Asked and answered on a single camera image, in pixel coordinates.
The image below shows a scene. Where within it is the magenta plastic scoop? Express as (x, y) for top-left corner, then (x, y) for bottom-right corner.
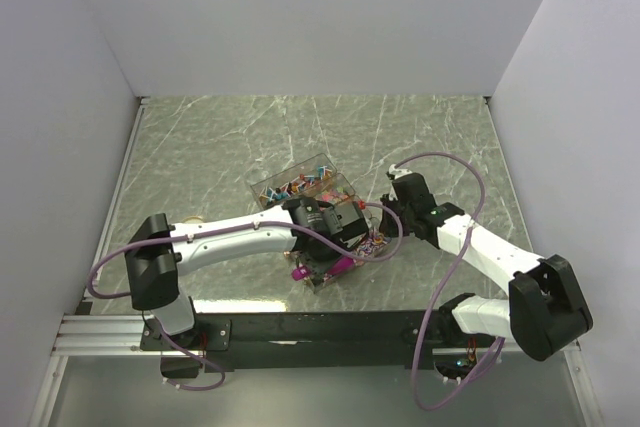
(291, 257), (355, 286)

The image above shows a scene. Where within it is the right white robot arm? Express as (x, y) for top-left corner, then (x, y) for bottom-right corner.
(381, 167), (593, 361)

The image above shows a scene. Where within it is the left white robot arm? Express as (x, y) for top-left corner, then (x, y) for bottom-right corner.
(124, 196), (369, 349)

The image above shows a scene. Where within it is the clear compartment candy box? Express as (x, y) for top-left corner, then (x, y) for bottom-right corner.
(248, 153), (391, 292)

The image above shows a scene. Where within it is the black base beam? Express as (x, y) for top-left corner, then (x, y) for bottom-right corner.
(139, 309), (481, 374)

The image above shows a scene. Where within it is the white gold jar lid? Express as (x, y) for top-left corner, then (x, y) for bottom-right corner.
(182, 216), (205, 224)

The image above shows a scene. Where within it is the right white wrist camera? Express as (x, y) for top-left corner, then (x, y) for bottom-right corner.
(386, 164), (410, 180)

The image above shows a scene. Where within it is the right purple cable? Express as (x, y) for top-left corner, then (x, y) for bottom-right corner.
(399, 151), (506, 411)

